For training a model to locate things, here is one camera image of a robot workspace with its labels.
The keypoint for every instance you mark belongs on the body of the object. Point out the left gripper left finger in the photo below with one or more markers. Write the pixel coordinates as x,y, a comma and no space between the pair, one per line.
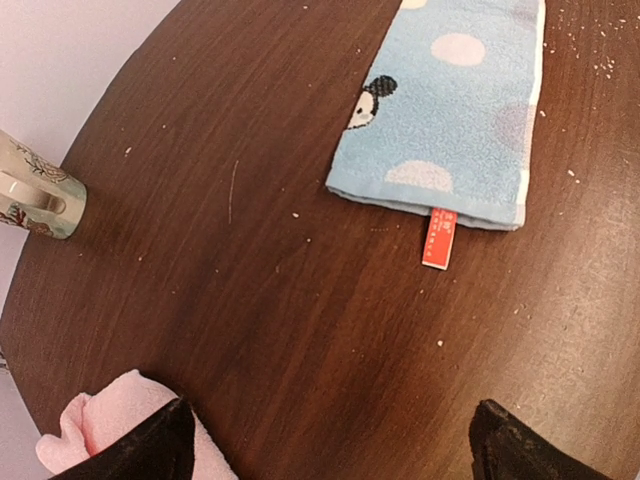
161,447

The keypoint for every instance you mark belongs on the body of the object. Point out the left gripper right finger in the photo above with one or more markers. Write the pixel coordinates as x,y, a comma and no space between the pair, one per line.
503,447

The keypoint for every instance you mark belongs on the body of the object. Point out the pink towel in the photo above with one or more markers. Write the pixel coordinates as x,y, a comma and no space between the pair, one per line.
90,424

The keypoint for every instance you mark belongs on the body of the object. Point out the blue polka dot towel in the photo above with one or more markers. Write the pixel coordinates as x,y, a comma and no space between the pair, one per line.
444,121

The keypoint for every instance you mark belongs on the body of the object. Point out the beige ceramic mug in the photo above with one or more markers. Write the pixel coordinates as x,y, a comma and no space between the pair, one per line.
36,195

